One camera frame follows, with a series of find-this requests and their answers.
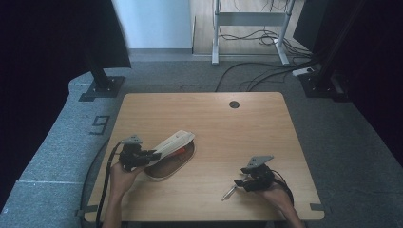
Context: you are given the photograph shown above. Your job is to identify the beige pencil case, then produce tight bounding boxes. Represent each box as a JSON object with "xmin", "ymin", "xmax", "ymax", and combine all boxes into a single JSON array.
[{"xmin": 144, "ymin": 129, "xmax": 197, "ymax": 182}]

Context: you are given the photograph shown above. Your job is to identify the long black floor cables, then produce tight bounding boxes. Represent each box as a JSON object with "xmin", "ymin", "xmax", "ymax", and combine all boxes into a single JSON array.
[{"xmin": 214, "ymin": 56, "xmax": 322, "ymax": 93}]

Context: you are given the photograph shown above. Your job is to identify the person's right hand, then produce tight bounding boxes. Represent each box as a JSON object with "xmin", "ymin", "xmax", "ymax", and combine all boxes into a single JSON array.
[{"xmin": 256, "ymin": 183, "xmax": 294, "ymax": 214}]

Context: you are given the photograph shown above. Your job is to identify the silver pen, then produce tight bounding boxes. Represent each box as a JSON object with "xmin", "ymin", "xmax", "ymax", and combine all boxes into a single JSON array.
[{"xmin": 221, "ymin": 184, "xmax": 240, "ymax": 202}]

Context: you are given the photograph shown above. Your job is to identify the grey tape strip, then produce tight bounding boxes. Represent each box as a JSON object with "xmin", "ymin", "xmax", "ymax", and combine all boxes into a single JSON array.
[
  {"xmin": 74, "ymin": 204, "xmax": 100, "ymax": 219},
  {"xmin": 309, "ymin": 202, "xmax": 326, "ymax": 213}
]

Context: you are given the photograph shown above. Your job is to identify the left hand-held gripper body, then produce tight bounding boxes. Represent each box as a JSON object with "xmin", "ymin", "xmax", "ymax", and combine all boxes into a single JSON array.
[{"xmin": 118, "ymin": 135, "xmax": 148, "ymax": 173}]

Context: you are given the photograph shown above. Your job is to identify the black curtain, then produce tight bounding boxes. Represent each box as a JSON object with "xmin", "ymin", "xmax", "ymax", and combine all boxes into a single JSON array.
[
  {"xmin": 0, "ymin": 0, "xmax": 132, "ymax": 212},
  {"xmin": 293, "ymin": 0, "xmax": 403, "ymax": 167}
]

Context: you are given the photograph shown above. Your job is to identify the white metal desk frame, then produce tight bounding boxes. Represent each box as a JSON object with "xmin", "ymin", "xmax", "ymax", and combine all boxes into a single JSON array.
[{"xmin": 211, "ymin": 0, "xmax": 297, "ymax": 67}]

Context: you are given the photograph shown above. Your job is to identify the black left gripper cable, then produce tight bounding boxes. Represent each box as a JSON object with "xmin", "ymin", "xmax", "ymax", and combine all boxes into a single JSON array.
[{"xmin": 94, "ymin": 141, "xmax": 124, "ymax": 228}]

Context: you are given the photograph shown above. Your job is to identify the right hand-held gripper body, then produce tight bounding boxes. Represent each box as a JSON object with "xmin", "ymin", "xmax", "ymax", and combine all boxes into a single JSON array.
[{"xmin": 245, "ymin": 154, "xmax": 276, "ymax": 193}]

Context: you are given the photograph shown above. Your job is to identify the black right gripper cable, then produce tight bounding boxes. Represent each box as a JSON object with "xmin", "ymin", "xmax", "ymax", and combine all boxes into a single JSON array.
[{"xmin": 271, "ymin": 169, "xmax": 296, "ymax": 207}]

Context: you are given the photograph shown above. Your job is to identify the person's left hand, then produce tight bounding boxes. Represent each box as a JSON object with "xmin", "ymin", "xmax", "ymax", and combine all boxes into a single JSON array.
[{"xmin": 108, "ymin": 161, "xmax": 144, "ymax": 200}]

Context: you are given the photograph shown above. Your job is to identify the tangle of black floor cables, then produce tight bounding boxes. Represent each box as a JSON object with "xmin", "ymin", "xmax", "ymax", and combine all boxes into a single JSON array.
[{"xmin": 218, "ymin": 28, "xmax": 313, "ymax": 59}]

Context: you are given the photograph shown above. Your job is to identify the black stand with base plate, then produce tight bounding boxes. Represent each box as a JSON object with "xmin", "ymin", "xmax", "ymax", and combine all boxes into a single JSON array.
[
  {"xmin": 78, "ymin": 47, "xmax": 126, "ymax": 103},
  {"xmin": 298, "ymin": 0, "xmax": 365, "ymax": 103}
]

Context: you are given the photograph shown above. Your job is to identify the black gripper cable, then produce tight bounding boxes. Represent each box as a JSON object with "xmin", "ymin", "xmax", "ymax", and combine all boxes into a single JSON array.
[
  {"xmin": 271, "ymin": 169, "xmax": 296, "ymax": 207},
  {"xmin": 94, "ymin": 141, "xmax": 124, "ymax": 228}
]

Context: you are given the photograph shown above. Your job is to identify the white power strip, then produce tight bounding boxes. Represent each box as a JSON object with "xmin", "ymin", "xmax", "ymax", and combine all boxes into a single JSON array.
[{"xmin": 291, "ymin": 66, "xmax": 316, "ymax": 78}]

